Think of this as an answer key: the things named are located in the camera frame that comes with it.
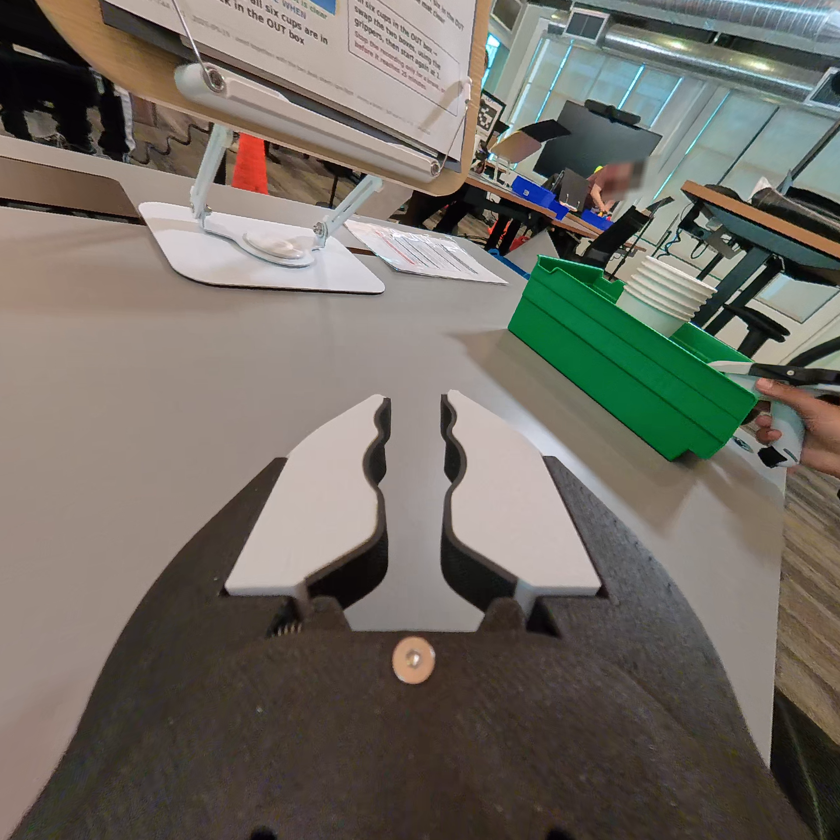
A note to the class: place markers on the orange traffic cone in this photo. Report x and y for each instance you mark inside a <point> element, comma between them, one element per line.
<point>251,164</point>

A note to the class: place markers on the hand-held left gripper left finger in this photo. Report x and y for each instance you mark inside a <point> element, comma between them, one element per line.
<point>315,512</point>

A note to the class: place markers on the height adjustable wooden desk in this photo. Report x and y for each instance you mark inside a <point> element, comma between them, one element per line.
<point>754,216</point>

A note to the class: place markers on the person's right hand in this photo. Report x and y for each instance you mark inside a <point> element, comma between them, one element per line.
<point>820,426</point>

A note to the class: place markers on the green plastic bin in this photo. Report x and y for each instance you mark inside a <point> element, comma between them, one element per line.
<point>623,380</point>

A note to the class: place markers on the black monitor screen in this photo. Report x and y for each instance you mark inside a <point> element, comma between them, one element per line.
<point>590,144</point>

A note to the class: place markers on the blue plastic bin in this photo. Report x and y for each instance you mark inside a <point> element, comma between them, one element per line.
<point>597,220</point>
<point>533,191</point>

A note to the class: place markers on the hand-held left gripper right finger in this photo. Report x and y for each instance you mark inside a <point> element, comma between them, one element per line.
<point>518,518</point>

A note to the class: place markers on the stack of nested paper cups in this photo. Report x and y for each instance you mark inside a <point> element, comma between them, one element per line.
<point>656,308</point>

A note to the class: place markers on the grey desk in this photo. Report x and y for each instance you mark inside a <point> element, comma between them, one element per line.
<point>262,361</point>

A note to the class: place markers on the printed instruction sheet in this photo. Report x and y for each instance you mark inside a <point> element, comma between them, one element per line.
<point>328,52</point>

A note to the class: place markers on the wooden table with bins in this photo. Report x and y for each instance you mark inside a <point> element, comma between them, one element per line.
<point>571,223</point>

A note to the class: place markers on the laminated paper card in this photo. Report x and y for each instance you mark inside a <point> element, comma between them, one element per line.
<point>426,253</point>

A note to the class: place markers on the plain wooden board stand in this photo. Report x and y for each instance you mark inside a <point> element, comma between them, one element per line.
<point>525,143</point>

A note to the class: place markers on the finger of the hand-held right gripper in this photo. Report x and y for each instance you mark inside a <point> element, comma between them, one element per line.
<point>732,367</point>

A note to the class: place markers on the black bag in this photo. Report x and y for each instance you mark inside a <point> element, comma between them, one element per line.
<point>794,207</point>

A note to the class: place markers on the person's torso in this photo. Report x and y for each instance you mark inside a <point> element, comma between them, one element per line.
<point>807,774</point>

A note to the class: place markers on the silver ventilation duct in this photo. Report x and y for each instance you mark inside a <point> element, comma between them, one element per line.
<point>689,46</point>

